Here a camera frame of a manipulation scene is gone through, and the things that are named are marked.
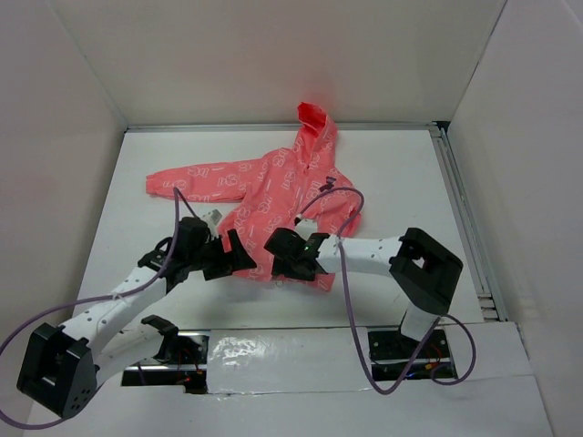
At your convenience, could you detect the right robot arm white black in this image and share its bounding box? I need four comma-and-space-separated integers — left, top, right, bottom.
264, 228, 464, 357

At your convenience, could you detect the aluminium frame rail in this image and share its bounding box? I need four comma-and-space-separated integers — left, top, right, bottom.
127, 122, 440, 133
427, 121, 509, 322

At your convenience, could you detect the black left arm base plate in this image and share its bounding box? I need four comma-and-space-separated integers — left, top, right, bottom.
121, 330, 210, 395

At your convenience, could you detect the pink hooded kids jacket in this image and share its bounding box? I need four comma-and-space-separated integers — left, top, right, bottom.
146, 103, 362, 282

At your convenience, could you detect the white taped cover panel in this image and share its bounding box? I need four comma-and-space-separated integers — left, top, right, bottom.
207, 328, 371, 394

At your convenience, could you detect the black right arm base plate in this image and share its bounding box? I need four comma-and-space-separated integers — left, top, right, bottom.
368, 329, 457, 382

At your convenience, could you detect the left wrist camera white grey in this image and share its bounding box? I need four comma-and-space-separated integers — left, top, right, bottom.
201, 209, 222, 228

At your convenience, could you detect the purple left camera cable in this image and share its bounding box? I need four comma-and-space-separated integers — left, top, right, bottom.
0, 187, 206, 430

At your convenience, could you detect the aluminium frame rail back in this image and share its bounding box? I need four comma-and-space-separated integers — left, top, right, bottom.
127, 122, 440, 133

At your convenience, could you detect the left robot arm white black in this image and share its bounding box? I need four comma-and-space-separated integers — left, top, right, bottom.
16, 216, 257, 420

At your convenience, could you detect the aluminium frame rail right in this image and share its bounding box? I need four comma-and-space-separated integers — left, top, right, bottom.
427, 121, 509, 322

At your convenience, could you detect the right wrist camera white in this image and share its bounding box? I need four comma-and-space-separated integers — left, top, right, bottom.
294, 214, 318, 237

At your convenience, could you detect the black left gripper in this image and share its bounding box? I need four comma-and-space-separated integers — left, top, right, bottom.
188, 229, 256, 281

